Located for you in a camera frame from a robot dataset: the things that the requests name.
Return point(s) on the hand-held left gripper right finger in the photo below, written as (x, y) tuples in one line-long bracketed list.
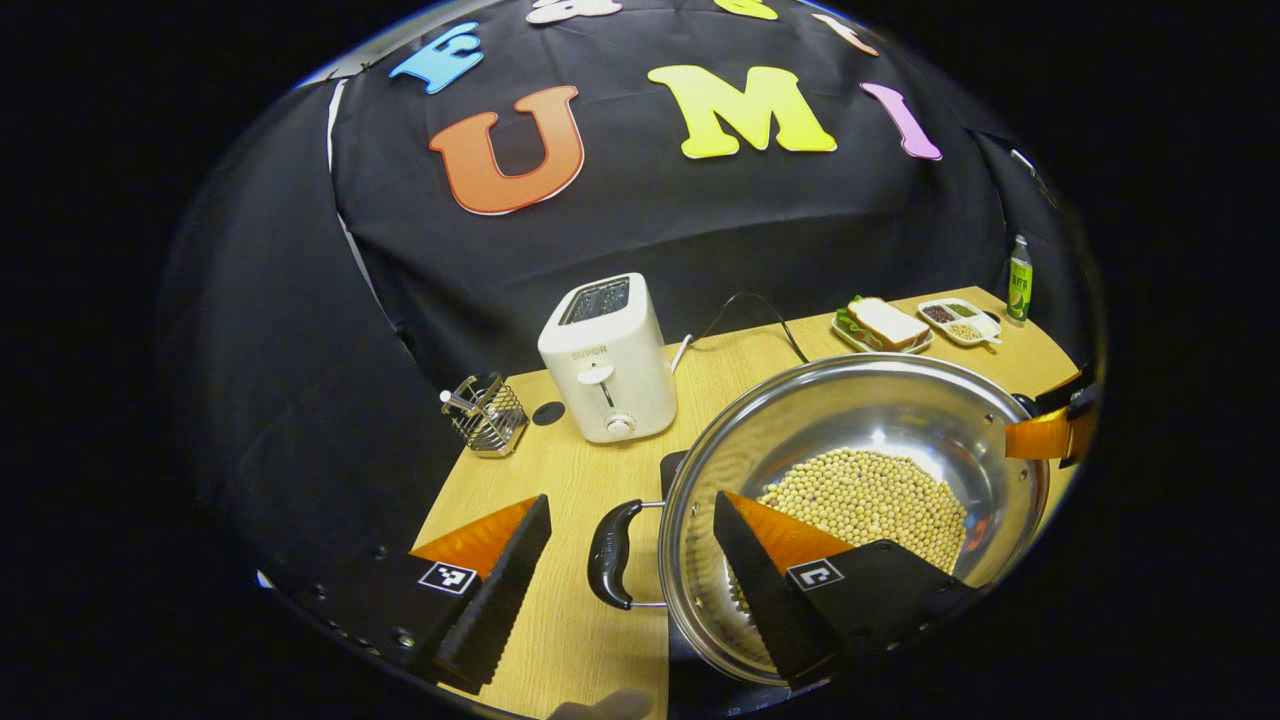
[(765, 600)]

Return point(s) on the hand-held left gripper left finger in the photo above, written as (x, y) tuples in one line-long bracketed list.
[(500, 600)]

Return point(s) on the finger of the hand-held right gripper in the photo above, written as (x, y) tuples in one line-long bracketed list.
[(1070, 392), (1040, 437)]

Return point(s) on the black induction cooktop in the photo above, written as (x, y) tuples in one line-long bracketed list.
[(700, 697)]

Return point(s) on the pile of soybeans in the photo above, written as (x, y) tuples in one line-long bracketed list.
[(870, 495)]

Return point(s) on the stainless steel pot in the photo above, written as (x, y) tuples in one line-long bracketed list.
[(850, 410)]

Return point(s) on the green drink bottle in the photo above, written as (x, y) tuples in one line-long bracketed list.
[(1019, 290)]

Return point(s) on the white divided bean dish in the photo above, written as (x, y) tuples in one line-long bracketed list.
[(962, 330)]

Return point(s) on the white rectangular plate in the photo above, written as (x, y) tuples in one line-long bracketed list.
[(918, 346)]

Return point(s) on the sandwich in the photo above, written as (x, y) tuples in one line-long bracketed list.
[(890, 322)]

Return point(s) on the black table grommet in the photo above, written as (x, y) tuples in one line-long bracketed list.
[(548, 413)]

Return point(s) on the white toaster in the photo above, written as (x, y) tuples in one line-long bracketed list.
[(610, 380)]

